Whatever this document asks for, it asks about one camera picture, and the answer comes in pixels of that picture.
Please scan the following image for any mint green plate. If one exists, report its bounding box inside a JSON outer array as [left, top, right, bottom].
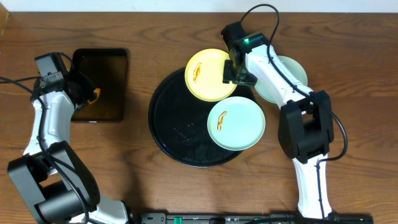
[[254, 55, 308, 105], [207, 96, 266, 151]]

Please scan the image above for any yellow plate with stain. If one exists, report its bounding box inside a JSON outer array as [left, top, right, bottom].
[[185, 49, 237, 101]]

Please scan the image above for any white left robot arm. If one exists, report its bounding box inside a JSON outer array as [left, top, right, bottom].
[[7, 68, 134, 223]]

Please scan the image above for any orange green scrub sponge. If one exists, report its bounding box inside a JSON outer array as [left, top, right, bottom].
[[87, 88, 101, 105]]

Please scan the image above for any black rectangular water tray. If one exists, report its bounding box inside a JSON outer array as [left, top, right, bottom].
[[72, 48, 129, 123]]

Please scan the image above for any round black serving tray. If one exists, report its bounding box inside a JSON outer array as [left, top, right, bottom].
[[148, 67, 241, 167]]

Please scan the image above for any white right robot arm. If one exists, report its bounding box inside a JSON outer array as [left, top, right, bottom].
[[221, 31, 334, 219]]

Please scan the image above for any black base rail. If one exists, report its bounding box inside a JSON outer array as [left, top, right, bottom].
[[138, 213, 374, 224]]

